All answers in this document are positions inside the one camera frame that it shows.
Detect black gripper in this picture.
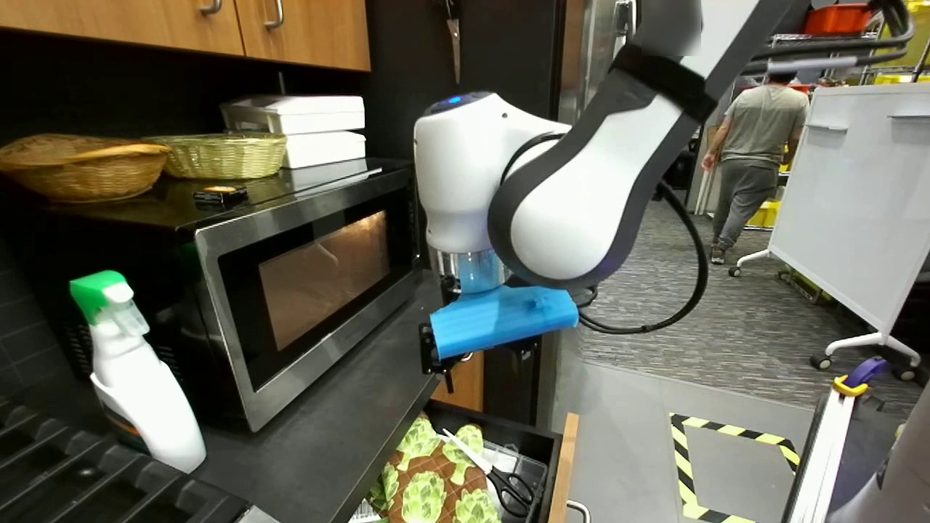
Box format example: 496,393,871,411
414,319,545,382

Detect yellow storage bins row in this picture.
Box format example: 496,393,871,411
740,197,785,232

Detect black gas stove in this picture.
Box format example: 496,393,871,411
0,389,256,523

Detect thin hanging metal object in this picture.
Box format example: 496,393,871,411
442,0,468,87

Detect orange storage bin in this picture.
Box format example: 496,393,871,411
799,0,879,42

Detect brown wicker basket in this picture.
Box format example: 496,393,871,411
0,133,173,206

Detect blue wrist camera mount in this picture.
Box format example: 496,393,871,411
427,283,583,367

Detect white spray bottle green nozzle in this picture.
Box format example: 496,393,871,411
66,270,208,476

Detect green brown patterned oven mitt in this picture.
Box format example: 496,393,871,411
365,414,503,523

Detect closed wooden drawer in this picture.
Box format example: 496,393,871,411
427,353,490,418

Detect stainless steel microwave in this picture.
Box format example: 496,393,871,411
22,158,423,437

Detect white rolling whiteboard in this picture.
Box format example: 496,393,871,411
725,81,930,385

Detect open wooden drawer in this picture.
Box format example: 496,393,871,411
352,401,583,523

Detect white metal rail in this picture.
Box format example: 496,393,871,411
779,385,865,523

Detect person in grey clothes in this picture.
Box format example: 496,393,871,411
701,81,810,267

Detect brown wooden upper cabinet door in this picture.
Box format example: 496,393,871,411
231,0,374,75
0,0,246,62

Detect purple yellow clamp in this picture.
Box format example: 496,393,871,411
827,354,889,405

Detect yellow black hazard tape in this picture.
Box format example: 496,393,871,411
666,411,804,523

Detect black handled scissors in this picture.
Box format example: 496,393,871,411
436,425,539,523

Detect yellow green wicker basket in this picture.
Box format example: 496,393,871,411
143,130,289,187

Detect white flat box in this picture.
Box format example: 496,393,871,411
278,127,368,175
217,94,368,139

